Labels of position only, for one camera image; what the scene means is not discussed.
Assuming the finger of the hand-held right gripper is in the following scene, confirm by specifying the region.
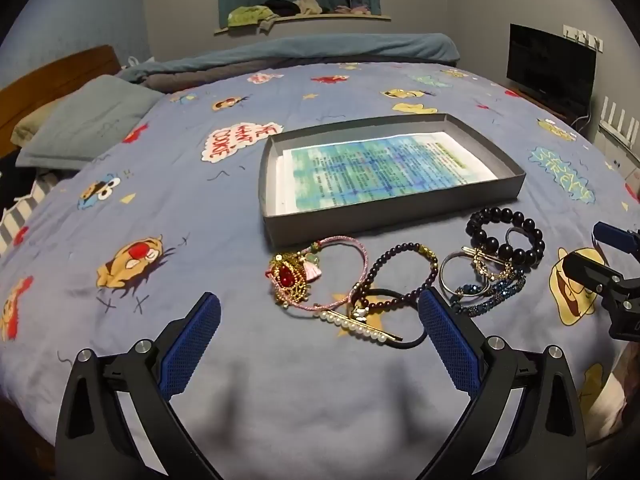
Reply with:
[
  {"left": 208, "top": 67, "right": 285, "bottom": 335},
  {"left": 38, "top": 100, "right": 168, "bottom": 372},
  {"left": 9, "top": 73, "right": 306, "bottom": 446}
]
[
  {"left": 559, "top": 250, "right": 640, "bottom": 306},
  {"left": 593, "top": 221, "right": 640, "bottom": 257}
]

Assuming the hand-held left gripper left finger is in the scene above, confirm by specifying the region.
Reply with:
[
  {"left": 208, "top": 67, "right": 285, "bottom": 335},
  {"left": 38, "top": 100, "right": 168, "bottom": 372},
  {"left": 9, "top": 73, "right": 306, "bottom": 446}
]
[{"left": 55, "top": 291, "right": 223, "bottom": 480}]

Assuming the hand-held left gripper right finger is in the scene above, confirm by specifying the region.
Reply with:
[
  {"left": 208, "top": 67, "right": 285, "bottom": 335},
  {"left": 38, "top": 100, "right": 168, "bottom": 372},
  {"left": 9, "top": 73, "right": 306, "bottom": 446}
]
[{"left": 417, "top": 290, "right": 587, "bottom": 480}]

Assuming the black bead bracelet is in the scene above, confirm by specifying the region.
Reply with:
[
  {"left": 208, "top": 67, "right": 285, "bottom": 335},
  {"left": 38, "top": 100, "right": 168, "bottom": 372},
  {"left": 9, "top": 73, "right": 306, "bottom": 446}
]
[{"left": 466, "top": 206, "right": 546, "bottom": 269}]

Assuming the silver bangle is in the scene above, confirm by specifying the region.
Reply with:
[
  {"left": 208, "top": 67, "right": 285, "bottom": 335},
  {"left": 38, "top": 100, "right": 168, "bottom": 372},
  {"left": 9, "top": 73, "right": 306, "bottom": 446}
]
[{"left": 439, "top": 251, "right": 494, "bottom": 294}]

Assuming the gold round hair clip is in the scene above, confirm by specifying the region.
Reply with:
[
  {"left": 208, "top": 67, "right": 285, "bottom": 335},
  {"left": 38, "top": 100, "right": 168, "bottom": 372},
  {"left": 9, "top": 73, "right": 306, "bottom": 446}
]
[{"left": 461, "top": 246, "right": 518, "bottom": 282}]

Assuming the pearl hair clip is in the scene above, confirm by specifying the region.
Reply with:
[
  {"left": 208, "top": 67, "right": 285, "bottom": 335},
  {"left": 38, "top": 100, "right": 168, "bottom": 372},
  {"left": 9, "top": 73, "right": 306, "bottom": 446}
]
[{"left": 317, "top": 310, "right": 403, "bottom": 345}]

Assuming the pink cord bracelet with tassel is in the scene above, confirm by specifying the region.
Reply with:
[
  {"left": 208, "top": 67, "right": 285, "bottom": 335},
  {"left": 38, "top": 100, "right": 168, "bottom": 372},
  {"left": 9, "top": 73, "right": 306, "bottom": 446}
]
[{"left": 285, "top": 236, "right": 369, "bottom": 313}]

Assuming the red and gold ornament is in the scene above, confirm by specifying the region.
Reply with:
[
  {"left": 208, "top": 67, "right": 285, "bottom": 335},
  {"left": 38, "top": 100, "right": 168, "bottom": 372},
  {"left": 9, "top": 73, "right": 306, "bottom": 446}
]
[{"left": 265, "top": 252, "right": 315, "bottom": 306}]

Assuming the grey cardboard box tray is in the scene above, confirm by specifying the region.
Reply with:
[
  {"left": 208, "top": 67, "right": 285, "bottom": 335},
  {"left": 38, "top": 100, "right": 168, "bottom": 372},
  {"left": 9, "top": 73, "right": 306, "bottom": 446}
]
[{"left": 258, "top": 113, "right": 527, "bottom": 248}]

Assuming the white wifi router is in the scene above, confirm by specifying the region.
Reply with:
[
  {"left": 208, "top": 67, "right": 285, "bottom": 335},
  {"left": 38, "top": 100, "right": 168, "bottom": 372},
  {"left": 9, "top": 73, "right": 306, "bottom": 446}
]
[{"left": 595, "top": 95, "right": 640, "bottom": 151}]

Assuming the blue cartoon printed bedsheet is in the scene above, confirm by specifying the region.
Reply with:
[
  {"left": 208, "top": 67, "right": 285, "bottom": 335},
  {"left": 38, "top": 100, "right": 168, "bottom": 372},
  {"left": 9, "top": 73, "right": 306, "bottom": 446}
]
[{"left": 0, "top": 60, "right": 640, "bottom": 480}]

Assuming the black flat screen television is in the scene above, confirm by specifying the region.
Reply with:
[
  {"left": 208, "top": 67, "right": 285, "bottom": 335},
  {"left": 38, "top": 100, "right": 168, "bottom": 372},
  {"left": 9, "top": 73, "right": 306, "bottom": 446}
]
[{"left": 506, "top": 23, "right": 598, "bottom": 118}]

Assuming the blue green printed paper sheet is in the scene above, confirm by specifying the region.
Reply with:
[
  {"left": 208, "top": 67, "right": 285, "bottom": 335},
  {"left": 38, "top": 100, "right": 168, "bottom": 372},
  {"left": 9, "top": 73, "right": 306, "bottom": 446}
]
[{"left": 276, "top": 132, "right": 499, "bottom": 209}]

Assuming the striped cloth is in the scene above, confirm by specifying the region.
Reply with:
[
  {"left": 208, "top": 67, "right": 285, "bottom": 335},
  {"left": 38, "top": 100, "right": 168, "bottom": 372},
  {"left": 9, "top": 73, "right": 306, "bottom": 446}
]
[{"left": 0, "top": 180, "right": 51, "bottom": 256}]

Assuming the grey blue pillow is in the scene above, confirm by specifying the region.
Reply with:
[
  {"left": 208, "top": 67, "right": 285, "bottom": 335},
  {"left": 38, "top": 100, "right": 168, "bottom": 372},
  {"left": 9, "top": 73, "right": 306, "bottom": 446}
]
[{"left": 15, "top": 74, "right": 166, "bottom": 171}]

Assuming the yellowish pillow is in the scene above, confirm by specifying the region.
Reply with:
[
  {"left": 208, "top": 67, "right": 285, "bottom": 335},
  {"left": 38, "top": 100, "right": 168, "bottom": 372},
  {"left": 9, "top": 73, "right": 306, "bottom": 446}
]
[{"left": 11, "top": 95, "right": 71, "bottom": 146}]

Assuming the wooden headboard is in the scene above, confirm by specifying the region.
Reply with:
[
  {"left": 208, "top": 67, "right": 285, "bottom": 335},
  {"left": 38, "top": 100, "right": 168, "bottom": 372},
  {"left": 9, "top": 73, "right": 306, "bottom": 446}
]
[{"left": 0, "top": 45, "right": 122, "bottom": 161}]

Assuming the folded blue duvet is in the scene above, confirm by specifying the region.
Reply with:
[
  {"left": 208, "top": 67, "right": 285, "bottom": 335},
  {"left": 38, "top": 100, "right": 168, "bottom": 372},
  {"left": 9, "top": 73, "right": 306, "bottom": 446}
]
[{"left": 117, "top": 33, "right": 461, "bottom": 93}]

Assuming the green cloth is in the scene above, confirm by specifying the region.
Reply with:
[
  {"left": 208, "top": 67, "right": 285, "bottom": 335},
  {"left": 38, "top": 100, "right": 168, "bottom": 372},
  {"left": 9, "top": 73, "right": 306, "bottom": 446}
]
[{"left": 227, "top": 5, "right": 276, "bottom": 28}]

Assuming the wooden window sill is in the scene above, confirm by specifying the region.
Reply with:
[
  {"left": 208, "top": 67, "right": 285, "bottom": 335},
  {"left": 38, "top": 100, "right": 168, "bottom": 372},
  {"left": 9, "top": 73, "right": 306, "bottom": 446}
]
[{"left": 214, "top": 12, "right": 392, "bottom": 37}]

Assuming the black cloth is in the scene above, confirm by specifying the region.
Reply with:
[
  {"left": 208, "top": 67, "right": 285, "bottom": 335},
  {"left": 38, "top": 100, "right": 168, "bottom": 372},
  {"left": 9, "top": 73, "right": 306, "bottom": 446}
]
[{"left": 263, "top": 0, "right": 301, "bottom": 17}]

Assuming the black hair tie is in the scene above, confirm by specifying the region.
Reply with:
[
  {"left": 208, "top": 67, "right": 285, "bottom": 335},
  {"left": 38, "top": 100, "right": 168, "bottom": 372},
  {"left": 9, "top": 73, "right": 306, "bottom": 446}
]
[{"left": 350, "top": 287, "right": 429, "bottom": 351}]

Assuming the blue crystal bracelet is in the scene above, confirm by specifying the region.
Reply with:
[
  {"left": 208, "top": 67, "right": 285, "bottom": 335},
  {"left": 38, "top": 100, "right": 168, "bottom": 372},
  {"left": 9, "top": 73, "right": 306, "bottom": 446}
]
[{"left": 450, "top": 265, "right": 526, "bottom": 317}]

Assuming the dark purple bead bracelet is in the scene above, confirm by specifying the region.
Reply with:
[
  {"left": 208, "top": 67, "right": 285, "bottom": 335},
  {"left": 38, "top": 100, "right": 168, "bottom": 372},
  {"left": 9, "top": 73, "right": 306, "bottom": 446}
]
[{"left": 351, "top": 242, "right": 441, "bottom": 318}]

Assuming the white wall hook rack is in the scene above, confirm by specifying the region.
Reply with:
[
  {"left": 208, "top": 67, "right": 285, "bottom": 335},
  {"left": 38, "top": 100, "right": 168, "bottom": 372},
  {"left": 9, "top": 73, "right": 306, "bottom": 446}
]
[{"left": 562, "top": 23, "right": 605, "bottom": 53}]

